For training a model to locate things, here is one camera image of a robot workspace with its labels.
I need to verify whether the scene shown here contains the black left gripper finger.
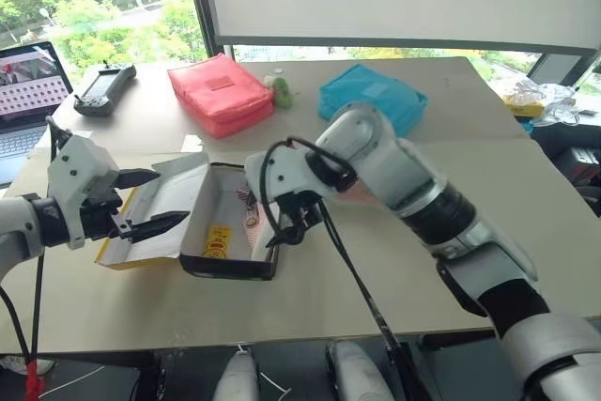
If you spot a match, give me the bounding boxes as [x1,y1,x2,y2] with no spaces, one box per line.
[109,210,192,246]
[116,167,162,191]

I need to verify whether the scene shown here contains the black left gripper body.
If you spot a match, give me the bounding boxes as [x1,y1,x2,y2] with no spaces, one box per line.
[78,183,129,241]

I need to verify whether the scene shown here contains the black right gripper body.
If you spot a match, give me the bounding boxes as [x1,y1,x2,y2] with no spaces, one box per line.
[276,191,326,241]

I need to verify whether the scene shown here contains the black and yellow shoebox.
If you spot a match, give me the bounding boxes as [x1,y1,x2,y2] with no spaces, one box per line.
[94,150,284,283]

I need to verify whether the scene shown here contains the open laptop computer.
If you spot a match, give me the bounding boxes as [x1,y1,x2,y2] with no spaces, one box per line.
[0,40,75,187]

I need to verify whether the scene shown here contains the yellow red label card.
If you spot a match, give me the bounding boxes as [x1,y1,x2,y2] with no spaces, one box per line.
[203,224,235,260]

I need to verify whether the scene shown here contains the white paper note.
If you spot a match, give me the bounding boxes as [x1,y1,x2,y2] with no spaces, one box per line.
[179,133,204,154]

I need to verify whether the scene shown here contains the black remote controller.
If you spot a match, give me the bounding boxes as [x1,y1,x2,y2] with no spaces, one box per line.
[72,59,138,117]

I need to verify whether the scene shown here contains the red fabric bag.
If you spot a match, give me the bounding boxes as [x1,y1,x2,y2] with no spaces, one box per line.
[167,53,276,140]

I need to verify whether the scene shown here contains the green plush toy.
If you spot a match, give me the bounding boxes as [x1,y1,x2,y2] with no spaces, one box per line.
[262,73,298,110]

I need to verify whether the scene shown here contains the blue fabric bag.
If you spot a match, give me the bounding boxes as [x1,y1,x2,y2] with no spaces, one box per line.
[317,63,429,137]

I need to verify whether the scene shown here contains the grey rounded shape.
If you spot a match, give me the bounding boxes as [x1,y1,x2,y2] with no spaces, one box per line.
[219,347,260,401]
[327,339,393,401]

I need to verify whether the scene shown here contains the white shoe on floor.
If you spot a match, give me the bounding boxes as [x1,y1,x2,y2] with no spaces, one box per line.
[0,352,58,375]

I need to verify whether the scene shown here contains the yellow black box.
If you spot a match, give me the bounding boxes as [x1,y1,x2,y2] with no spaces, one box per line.
[502,90,546,119]

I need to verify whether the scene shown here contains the black equipment case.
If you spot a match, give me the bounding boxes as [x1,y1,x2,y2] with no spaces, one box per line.
[529,113,601,220]

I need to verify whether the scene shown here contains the clear plastic packaging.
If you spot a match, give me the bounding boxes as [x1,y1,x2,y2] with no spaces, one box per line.
[512,79,579,129]

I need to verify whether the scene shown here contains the dark framed monitor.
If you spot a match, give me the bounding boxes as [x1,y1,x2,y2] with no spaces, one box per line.
[525,52,598,93]

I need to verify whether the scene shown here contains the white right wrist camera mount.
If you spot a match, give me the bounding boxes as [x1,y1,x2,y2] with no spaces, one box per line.
[243,137,359,234]

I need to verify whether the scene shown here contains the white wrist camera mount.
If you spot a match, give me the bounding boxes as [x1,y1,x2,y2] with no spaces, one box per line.
[45,131,121,251]
[243,137,359,234]

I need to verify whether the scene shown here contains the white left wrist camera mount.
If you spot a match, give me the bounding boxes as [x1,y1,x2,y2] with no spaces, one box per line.
[45,131,121,251]

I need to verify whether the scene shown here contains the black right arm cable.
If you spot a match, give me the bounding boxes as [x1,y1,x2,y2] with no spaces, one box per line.
[261,136,414,401]

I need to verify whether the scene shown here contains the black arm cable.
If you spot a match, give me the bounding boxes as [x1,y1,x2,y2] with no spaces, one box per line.
[261,136,414,401]
[0,250,46,374]

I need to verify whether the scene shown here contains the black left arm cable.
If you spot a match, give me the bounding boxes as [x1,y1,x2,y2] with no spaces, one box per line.
[0,250,46,374]

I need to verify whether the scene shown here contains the dark window frame post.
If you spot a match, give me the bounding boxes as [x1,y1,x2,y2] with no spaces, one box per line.
[184,0,237,62]

